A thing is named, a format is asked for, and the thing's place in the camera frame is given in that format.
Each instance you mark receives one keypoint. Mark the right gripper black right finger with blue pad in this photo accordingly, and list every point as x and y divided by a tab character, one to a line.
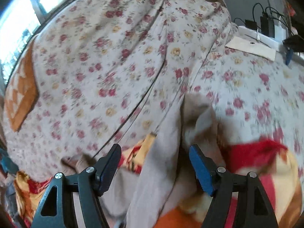
253	209

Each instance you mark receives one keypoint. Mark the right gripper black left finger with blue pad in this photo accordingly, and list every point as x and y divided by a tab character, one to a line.
56	208

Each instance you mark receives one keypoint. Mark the beige zip jacket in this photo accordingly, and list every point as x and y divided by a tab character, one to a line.
165	193

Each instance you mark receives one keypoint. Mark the red orange yellow blanket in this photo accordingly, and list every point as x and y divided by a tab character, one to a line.
275	163

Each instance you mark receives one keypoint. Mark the blue cloth pile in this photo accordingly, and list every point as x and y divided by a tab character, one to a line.
7	164

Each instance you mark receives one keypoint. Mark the orange checkered cushion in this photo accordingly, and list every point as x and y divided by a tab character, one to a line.
21	92

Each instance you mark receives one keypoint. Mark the floral quilt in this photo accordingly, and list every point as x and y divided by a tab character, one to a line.
108	71

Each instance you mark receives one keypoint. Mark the white paper card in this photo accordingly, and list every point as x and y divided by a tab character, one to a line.
254	48

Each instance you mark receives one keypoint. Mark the white power strip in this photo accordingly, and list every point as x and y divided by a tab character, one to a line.
270	42

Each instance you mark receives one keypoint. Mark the black charger adapter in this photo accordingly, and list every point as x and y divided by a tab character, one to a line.
267	26

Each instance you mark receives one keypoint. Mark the window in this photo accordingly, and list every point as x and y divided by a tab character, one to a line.
20	19

